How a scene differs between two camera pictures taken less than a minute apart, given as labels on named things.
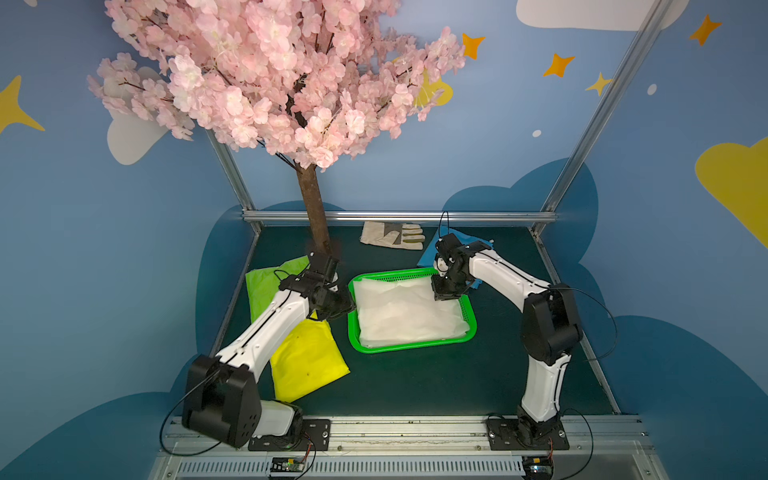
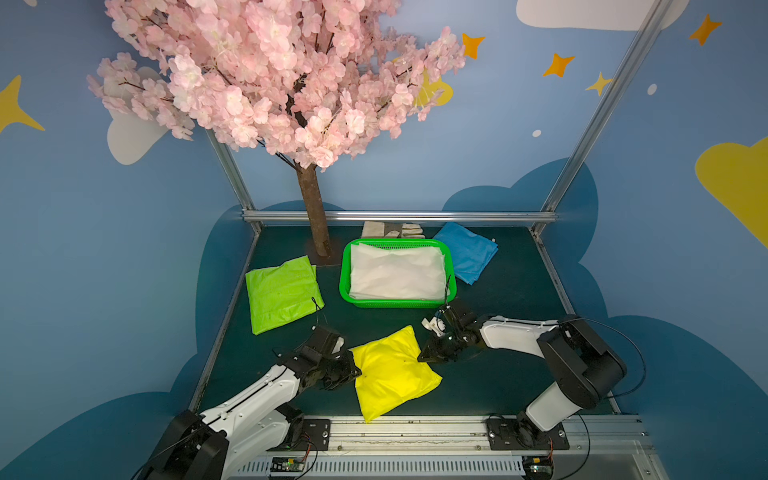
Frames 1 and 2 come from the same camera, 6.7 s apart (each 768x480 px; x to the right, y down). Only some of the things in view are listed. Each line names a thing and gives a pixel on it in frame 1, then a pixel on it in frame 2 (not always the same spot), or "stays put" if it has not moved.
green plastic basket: (353, 318) to (399, 303)
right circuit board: (539, 467) stays put
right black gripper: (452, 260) to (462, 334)
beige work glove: (408, 236) stays put
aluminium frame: (610, 447) stays put
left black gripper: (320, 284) to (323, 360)
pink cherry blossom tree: (308, 82) stays put
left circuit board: (287, 464) stays put
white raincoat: (406, 311) to (397, 273)
